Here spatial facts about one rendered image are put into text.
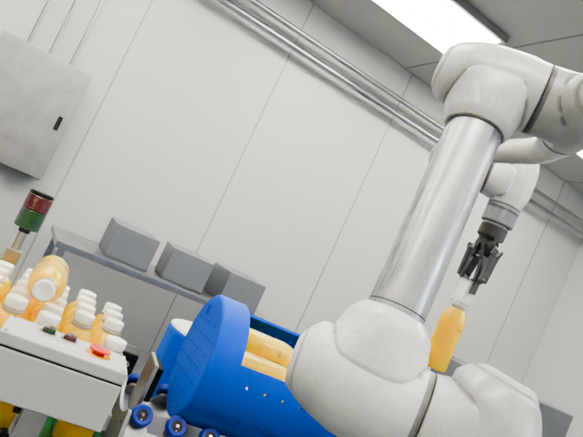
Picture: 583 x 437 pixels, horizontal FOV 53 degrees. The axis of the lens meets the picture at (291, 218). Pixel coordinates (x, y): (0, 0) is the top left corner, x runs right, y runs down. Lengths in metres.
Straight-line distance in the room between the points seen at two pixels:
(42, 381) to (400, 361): 0.54
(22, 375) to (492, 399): 0.69
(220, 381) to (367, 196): 4.26
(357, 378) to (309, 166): 4.23
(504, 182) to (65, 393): 1.20
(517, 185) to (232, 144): 3.39
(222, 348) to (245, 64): 3.83
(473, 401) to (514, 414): 0.06
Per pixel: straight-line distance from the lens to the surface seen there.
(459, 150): 1.05
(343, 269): 5.35
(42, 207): 1.61
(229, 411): 1.26
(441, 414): 0.91
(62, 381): 0.98
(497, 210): 1.66
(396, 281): 0.96
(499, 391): 0.92
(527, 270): 6.77
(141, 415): 1.25
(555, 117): 1.13
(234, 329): 1.23
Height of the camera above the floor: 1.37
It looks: 4 degrees up
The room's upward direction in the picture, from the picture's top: 25 degrees clockwise
